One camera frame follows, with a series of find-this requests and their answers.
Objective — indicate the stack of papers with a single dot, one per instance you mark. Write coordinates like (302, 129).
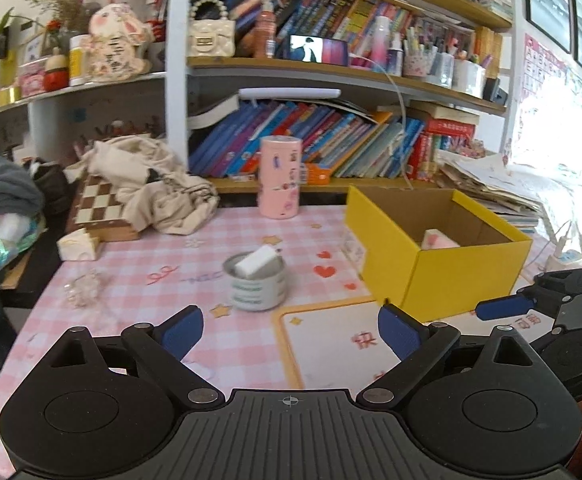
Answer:
(491, 185)

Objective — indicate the cream pearl handbag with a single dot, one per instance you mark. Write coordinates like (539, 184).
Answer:
(211, 40)

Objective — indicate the yellow cardboard box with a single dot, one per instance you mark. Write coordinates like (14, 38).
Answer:
(446, 280)

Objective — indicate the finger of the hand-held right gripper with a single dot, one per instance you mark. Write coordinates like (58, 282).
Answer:
(503, 306)

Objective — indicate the pink checkered desk mat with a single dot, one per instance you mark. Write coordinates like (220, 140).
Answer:
(171, 255)

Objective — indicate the pink cylinder with stickers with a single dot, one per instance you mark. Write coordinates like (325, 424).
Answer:
(278, 180)

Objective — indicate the alphabet wall poster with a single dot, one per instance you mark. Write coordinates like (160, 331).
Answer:
(541, 70)

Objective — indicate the smartphone showing video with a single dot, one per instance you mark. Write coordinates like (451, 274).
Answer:
(316, 50)

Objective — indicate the orange spray bottle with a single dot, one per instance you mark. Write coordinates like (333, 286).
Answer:
(266, 30)

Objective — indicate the beige cloth garment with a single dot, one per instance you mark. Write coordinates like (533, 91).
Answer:
(161, 200)

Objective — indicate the clear pen holder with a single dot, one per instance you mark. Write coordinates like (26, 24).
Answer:
(443, 67)

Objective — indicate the small cream box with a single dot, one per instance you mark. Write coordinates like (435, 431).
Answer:
(78, 247)

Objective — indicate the floral pen cup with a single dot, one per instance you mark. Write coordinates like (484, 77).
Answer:
(418, 65)

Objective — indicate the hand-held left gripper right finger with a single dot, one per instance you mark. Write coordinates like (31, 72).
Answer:
(398, 335)

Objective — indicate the small black device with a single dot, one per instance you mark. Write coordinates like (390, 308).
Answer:
(493, 91)

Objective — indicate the white lamp bar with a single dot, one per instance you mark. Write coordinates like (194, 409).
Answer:
(291, 94)

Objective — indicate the clear crinkled plastic item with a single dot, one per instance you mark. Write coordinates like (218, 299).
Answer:
(83, 290)

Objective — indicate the small orange box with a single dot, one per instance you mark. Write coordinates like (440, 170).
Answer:
(318, 172)

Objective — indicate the white wooden bookshelf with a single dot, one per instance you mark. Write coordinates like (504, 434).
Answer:
(177, 60)

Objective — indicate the grey cloth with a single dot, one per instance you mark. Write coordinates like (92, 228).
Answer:
(1, 185)

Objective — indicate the wooden chessboard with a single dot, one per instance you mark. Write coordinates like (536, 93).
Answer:
(96, 200)

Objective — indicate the cream rabbit figurine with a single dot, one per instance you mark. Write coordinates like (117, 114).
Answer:
(116, 50)

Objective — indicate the pink gradient bottle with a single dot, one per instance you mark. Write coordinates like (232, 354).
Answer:
(380, 45)

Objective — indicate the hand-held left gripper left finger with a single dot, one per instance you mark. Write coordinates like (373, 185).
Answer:
(183, 332)

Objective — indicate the row of colourful books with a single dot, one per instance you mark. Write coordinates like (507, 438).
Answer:
(331, 140)
(331, 10)

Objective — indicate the small white spray bottle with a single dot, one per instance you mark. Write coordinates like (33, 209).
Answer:
(396, 57)

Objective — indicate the white charger block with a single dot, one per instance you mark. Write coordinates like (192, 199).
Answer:
(256, 262)

